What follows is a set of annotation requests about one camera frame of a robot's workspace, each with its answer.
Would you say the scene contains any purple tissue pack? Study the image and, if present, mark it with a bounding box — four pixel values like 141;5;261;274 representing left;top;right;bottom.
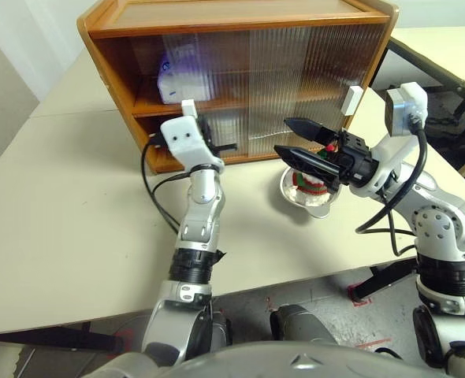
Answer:
156;41;214;106

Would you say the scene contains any metal colander bowl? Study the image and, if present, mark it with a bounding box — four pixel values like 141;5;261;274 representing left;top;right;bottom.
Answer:
278;165;342;220

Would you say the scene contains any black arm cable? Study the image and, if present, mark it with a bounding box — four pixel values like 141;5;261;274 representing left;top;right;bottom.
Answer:
140;133;196;234
354;112;429;258

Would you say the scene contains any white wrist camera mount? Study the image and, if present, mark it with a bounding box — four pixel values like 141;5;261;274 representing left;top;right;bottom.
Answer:
364;81;430;198
159;115;225;174

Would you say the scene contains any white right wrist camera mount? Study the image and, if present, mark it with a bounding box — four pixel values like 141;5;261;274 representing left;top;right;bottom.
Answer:
364;81;430;198

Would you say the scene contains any rounded grey right leg cover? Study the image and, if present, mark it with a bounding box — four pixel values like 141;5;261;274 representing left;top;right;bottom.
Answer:
270;302;338;347

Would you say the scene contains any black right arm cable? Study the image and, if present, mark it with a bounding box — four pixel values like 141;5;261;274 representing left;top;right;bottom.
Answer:
354;112;429;258

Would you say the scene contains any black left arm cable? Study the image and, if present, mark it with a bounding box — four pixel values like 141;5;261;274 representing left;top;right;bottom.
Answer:
140;133;196;234

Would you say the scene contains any white door handle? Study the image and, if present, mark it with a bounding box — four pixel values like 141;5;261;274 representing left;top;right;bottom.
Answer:
180;99;199;119
340;86;363;117

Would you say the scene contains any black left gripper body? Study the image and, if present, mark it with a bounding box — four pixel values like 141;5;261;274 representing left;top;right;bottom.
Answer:
198;116;218;158

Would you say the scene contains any grey robot torso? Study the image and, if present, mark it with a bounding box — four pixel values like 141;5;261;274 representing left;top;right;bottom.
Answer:
80;340;450;378

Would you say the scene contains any ribbed glass sliding door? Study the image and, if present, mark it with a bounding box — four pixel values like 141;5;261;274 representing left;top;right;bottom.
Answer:
247;23;388;158
161;31;253;157

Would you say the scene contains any brown wooden cabinet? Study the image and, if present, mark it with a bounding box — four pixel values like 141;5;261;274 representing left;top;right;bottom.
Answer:
76;0;400;174

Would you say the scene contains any black table leg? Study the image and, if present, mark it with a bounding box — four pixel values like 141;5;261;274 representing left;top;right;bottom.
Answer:
0;321;124;354
350;259;419;303

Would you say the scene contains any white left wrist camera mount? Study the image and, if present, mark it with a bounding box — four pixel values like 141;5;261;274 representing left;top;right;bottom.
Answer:
159;115;225;174

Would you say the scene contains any cream table with black legs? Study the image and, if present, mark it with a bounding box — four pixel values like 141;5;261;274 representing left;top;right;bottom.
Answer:
388;26;465;178

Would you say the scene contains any white plush doll striped sweater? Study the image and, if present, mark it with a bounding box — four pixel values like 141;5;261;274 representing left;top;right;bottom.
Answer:
288;143;334;206

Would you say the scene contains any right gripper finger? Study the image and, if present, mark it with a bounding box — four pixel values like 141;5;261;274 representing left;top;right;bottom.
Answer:
273;143;343;187
282;116;339;146

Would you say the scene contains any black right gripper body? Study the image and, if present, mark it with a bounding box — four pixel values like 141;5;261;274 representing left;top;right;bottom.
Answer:
322;131;376;187

